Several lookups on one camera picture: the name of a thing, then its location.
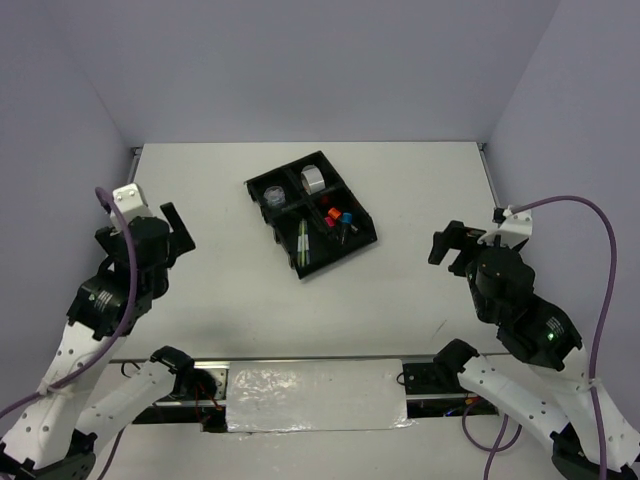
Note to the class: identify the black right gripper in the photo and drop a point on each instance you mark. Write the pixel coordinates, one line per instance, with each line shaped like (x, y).
(455, 235)

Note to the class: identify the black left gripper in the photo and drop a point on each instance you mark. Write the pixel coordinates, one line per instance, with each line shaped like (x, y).
(179, 228)

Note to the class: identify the blue capped black highlighter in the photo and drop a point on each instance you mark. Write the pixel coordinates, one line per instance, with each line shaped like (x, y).
(346, 222)

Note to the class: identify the orange capped black marker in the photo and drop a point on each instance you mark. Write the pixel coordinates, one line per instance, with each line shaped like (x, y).
(327, 202)

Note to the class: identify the pink capped black highlighter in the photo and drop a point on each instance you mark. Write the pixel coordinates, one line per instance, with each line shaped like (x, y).
(333, 219)

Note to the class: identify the yellow pen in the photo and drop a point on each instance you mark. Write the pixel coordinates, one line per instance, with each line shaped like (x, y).
(302, 240)

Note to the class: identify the clear green pen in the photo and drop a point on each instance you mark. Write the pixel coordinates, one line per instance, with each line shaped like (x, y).
(300, 245)

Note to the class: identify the clear blue pen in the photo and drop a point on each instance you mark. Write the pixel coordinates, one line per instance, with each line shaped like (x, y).
(305, 250)

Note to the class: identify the clear tape roll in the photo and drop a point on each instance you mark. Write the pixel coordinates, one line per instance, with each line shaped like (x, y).
(312, 179)

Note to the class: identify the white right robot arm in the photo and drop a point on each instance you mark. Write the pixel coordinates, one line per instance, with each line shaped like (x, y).
(588, 436)

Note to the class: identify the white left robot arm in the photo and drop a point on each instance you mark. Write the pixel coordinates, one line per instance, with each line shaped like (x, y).
(60, 432)

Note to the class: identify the black compartment tray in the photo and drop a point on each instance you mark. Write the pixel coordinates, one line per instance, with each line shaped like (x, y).
(302, 214)

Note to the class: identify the aluminium table edge rail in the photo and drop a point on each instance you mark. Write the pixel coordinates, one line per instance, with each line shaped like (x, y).
(127, 170)

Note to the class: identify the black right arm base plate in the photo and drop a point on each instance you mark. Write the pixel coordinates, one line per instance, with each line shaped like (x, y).
(423, 379)

